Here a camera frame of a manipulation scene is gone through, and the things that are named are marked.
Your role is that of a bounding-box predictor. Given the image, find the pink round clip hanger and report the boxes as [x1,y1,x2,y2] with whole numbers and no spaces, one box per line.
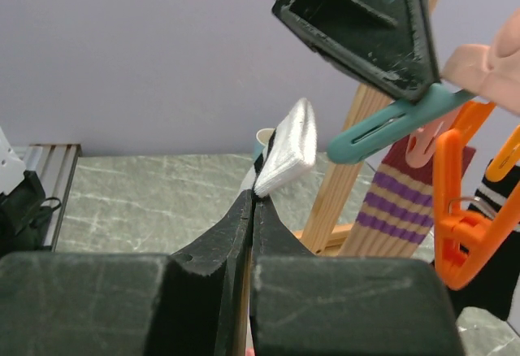
[327,6,520,292]

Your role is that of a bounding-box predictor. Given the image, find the wooden hanger rack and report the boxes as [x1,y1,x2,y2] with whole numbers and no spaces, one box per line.
[233,0,456,356]

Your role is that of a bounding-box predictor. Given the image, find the black white striped sock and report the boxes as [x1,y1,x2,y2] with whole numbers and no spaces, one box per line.
[433,160,519,321]

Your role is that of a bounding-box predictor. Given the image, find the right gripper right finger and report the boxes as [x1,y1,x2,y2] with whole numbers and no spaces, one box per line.
[249,200,465,355]

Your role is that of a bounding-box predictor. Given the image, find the aluminium frame rail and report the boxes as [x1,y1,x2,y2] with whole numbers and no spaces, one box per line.
[14,144,81,250]

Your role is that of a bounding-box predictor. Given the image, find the beige purple striped sock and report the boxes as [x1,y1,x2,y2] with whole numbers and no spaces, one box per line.
[336,144,476,259]

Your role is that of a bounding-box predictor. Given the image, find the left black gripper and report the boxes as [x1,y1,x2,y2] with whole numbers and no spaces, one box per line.
[272,0,440,102]

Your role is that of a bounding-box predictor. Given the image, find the light blue mug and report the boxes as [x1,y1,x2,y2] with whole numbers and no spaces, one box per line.
[253,128,275,160]

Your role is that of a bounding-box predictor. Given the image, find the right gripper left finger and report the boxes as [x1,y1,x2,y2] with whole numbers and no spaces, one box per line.
[1,190,254,355]

